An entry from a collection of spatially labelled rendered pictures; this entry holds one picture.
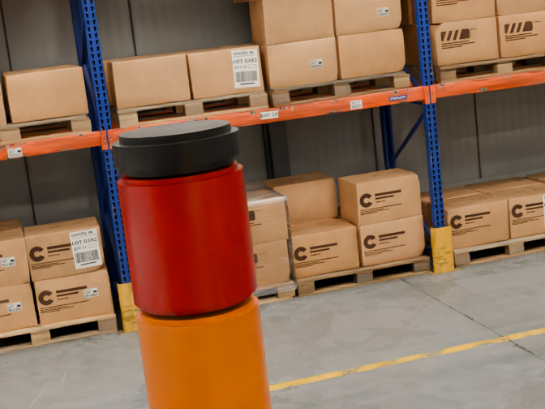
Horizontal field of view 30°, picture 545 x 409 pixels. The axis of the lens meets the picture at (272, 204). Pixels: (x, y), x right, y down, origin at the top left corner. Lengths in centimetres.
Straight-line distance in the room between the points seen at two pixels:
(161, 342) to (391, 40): 822
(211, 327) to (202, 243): 3
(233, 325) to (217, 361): 2
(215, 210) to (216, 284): 3
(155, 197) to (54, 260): 775
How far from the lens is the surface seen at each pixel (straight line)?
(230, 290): 39
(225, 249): 39
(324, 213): 902
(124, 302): 812
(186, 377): 40
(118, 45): 931
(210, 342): 39
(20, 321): 824
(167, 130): 40
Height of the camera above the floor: 238
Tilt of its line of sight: 11 degrees down
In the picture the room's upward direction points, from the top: 6 degrees counter-clockwise
